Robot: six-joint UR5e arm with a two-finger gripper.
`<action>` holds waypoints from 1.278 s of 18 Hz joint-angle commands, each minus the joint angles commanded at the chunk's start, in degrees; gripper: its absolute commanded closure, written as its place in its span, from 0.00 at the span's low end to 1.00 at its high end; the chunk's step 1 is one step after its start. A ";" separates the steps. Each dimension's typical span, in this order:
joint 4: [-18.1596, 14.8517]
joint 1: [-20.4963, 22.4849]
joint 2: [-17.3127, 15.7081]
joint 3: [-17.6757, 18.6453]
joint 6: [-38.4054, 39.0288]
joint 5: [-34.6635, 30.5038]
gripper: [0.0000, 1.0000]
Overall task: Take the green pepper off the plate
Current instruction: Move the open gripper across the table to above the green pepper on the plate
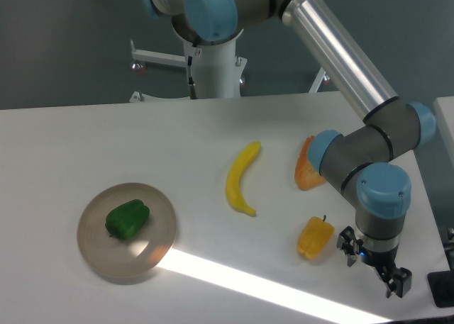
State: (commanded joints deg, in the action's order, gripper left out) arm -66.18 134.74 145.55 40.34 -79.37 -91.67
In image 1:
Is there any beige round plate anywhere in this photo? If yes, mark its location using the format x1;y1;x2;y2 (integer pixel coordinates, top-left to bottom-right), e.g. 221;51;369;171
77;183;177;284

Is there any black cable on pedestal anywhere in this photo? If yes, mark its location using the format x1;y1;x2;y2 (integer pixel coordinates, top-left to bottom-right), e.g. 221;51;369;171
187;33;203;100

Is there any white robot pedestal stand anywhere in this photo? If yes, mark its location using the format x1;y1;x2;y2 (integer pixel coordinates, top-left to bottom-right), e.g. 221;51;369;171
128;29;333;104

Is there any yellow banana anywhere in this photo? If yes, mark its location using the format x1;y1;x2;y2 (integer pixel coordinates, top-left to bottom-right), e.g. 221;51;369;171
225;141;261;217

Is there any black device at right edge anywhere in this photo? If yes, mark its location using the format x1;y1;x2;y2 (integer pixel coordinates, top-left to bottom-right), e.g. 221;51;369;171
426;227;454;308

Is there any yellow bell pepper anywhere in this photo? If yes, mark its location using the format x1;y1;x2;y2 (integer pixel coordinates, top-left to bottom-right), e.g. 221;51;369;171
297;216;335;260

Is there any green bell pepper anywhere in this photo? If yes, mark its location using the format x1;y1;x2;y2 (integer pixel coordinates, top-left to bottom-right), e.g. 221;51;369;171
105;199;150;240

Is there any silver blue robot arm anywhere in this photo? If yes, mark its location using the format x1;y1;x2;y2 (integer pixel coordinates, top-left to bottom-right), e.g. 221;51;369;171
142;0;436;297

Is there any orange pepper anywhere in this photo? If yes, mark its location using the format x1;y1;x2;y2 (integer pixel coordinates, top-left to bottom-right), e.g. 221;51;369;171
294;135;326;191

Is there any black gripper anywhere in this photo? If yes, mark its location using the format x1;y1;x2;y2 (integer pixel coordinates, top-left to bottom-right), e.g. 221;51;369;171
336;226;412;298

